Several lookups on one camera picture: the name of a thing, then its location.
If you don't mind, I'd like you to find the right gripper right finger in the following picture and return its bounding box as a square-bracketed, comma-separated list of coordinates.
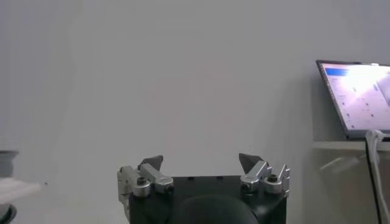
[238, 152, 291, 195]

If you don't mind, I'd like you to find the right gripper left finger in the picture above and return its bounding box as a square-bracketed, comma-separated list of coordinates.
[117, 154, 175, 203]

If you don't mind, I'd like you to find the grey open laptop bright screen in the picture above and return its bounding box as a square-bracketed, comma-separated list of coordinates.
[316, 59, 390, 140]

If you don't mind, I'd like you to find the white laptop usb cable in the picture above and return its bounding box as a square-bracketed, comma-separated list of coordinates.
[364, 130, 390, 224]

